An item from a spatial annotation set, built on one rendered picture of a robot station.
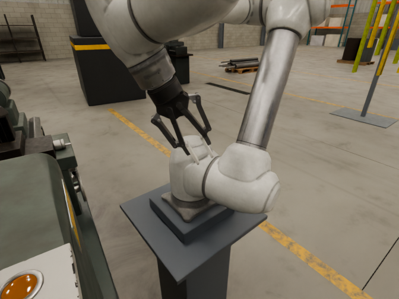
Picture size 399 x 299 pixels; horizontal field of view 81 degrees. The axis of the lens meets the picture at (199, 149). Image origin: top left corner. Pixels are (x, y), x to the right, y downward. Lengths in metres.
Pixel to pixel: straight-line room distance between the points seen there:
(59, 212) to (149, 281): 1.46
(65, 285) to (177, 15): 0.34
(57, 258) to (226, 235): 0.73
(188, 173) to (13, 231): 0.58
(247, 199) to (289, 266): 1.18
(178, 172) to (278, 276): 1.17
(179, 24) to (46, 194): 0.29
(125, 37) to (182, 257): 0.66
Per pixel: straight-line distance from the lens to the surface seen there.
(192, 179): 0.78
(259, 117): 0.75
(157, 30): 0.42
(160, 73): 0.50
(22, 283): 0.23
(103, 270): 1.14
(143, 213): 1.00
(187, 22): 0.39
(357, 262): 2.07
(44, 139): 1.26
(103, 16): 0.49
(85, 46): 5.09
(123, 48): 0.49
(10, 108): 1.68
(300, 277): 1.82
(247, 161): 0.71
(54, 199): 0.30
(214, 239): 0.89
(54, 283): 0.22
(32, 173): 0.37
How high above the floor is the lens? 1.42
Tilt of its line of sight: 28 degrees down
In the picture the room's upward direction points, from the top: straight up
